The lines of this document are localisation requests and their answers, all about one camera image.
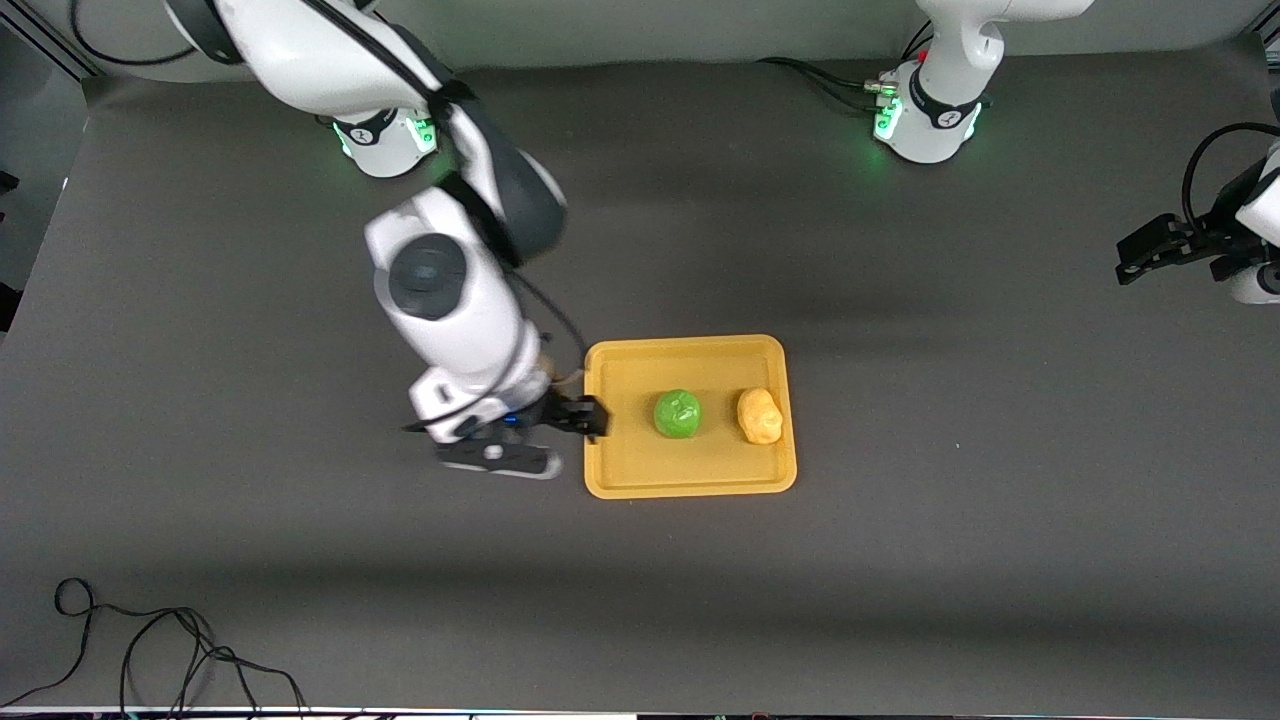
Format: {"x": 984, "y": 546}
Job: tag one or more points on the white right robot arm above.
{"x": 450, "y": 300}

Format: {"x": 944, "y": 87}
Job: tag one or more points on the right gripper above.
{"x": 556, "y": 412}

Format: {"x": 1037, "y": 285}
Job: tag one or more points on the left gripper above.
{"x": 1207, "y": 240}

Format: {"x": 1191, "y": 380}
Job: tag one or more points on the yellow potato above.
{"x": 759, "y": 416}

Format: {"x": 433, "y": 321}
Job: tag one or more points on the dark grey table mat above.
{"x": 640, "y": 600}

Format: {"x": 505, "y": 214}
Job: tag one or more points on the yellow plastic tray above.
{"x": 640, "y": 470}

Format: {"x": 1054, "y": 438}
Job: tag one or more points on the green apple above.
{"x": 677, "y": 413}

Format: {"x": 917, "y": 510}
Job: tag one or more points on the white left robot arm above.
{"x": 940, "y": 120}

